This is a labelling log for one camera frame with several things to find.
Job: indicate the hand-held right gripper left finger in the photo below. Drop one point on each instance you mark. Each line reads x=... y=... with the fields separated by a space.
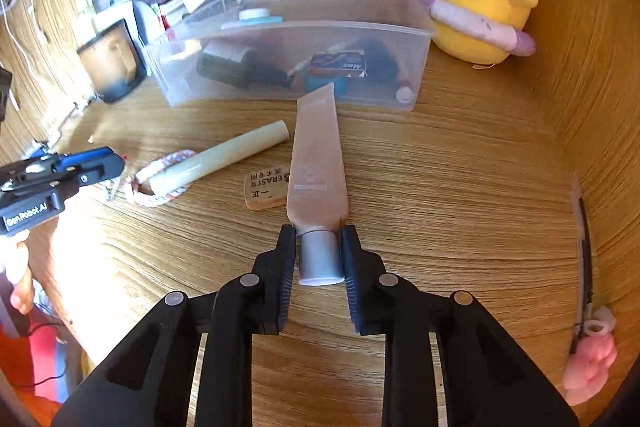
x=286 y=277

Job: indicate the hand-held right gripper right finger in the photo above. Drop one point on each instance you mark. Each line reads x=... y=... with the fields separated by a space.
x=350 y=292

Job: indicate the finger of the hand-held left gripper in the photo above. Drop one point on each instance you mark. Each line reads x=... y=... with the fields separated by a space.
x=87 y=156
x=102 y=167

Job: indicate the pink tube with silver cap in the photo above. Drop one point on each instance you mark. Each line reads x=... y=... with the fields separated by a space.
x=315 y=167

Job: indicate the blue tape roll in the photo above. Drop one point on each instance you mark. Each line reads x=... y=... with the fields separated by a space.
x=320 y=87

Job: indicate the clear plastic storage bin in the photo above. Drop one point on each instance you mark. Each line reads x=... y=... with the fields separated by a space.
x=385 y=22

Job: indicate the person's left hand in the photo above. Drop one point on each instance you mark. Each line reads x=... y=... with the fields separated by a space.
x=20 y=292

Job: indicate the tan eraser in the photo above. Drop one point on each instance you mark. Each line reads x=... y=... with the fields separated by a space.
x=265 y=192

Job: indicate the cream cylinder stick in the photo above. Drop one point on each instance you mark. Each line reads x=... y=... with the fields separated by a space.
x=220 y=157

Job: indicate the pale green bottle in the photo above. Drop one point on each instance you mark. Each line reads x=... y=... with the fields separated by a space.
x=82 y=7

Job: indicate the orange red cloth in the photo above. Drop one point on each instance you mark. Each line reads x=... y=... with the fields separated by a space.
x=30 y=387

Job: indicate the white round dispenser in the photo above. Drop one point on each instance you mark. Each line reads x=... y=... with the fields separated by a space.
x=252 y=18

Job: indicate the small printed box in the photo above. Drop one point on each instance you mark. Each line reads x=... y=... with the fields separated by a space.
x=340 y=63

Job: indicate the dark blue item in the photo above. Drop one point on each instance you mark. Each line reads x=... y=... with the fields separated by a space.
x=382 y=59

